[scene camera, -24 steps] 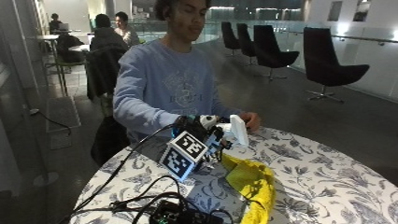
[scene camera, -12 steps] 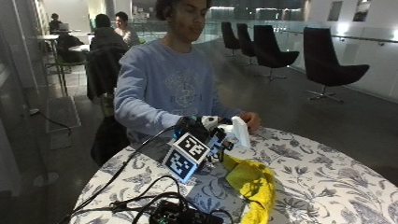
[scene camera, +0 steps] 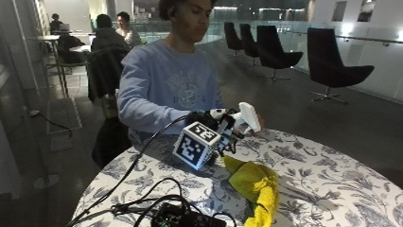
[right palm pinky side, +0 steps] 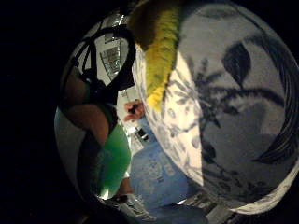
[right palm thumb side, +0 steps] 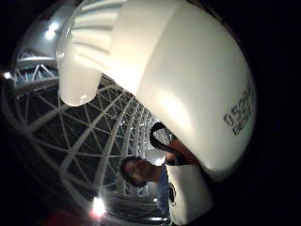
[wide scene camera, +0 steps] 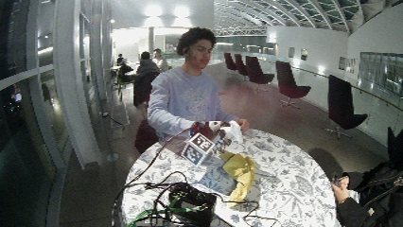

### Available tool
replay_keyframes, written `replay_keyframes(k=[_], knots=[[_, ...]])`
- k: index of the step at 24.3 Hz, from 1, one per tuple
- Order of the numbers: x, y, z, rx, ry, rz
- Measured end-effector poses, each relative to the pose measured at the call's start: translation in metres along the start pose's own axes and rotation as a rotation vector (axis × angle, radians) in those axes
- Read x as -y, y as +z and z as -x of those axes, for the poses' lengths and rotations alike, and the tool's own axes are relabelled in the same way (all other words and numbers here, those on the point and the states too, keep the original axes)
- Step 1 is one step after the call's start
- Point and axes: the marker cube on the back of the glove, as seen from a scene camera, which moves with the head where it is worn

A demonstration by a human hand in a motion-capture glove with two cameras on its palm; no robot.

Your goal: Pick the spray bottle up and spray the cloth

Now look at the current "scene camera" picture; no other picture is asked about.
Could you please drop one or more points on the white plastic bottle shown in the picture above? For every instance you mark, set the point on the white plastic bottle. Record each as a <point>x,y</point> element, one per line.
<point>250,116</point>

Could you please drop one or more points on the white marker cube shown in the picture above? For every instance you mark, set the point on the white marker cube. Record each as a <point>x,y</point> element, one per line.
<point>194,145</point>

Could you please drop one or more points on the yellow cloth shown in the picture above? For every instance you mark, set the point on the yellow cloth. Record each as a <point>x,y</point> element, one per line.
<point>256,184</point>

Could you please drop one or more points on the the person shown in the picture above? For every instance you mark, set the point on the the person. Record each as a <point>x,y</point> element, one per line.
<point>163,78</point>

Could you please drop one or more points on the black lounge chair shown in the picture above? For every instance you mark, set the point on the black lounge chair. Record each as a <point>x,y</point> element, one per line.
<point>327,66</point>
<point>248,42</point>
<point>272,50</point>
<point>231,36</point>

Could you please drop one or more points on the floral tablecloth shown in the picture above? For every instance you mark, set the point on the floral tablecloth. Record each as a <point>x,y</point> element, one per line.
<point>319,176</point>

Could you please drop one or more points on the black electronic box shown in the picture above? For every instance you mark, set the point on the black electronic box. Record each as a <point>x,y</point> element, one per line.
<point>184,218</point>

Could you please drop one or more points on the black jacket on chair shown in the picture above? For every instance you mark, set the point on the black jacket on chair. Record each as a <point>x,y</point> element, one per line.
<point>102,72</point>

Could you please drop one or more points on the grey floor mat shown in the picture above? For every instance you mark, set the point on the grey floor mat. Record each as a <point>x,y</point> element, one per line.
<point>62,115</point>

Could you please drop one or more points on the round metal stand base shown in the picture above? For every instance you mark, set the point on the round metal stand base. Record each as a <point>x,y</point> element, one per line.
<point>45,181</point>

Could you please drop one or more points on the round white table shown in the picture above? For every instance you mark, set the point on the round white table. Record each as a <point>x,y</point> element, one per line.
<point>49,38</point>

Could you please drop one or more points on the metal wall handrail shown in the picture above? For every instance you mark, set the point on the metal wall handrail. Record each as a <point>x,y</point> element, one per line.
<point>348,37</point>

